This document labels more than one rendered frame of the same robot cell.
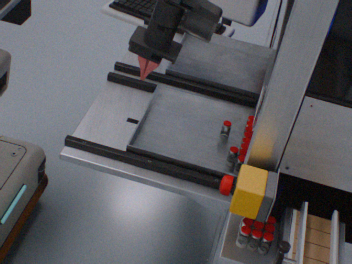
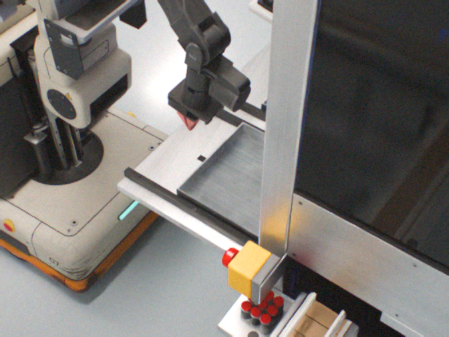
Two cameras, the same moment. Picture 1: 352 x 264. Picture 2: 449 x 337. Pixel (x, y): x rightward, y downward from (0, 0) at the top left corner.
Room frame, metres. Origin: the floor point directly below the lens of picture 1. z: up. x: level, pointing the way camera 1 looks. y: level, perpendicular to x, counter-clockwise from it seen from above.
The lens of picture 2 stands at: (0.13, -0.46, 2.11)
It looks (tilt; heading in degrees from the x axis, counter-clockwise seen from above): 50 degrees down; 29
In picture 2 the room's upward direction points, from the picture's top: straight up
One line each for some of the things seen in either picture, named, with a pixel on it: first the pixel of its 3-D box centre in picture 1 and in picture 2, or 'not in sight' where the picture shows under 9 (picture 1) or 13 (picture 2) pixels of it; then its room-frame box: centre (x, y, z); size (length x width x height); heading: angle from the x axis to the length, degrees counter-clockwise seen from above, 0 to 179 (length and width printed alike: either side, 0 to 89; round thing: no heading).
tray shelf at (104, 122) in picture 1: (194, 99); (284, 142); (1.21, -0.03, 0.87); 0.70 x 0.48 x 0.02; 173
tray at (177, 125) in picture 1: (209, 136); (270, 191); (1.03, -0.08, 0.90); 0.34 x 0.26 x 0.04; 83
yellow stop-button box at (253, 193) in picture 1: (252, 192); (252, 271); (0.77, -0.17, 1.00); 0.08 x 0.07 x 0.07; 83
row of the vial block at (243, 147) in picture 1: (245, 144); not in sight; (1.02, -0.17, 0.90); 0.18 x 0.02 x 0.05; 173
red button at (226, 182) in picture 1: (229, 186); (233, 259); (0.77, -0.12, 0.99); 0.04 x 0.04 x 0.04; 83
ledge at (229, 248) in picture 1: (256, 245); (264, 321); (0.75, -0.21, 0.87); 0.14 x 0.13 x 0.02; 83
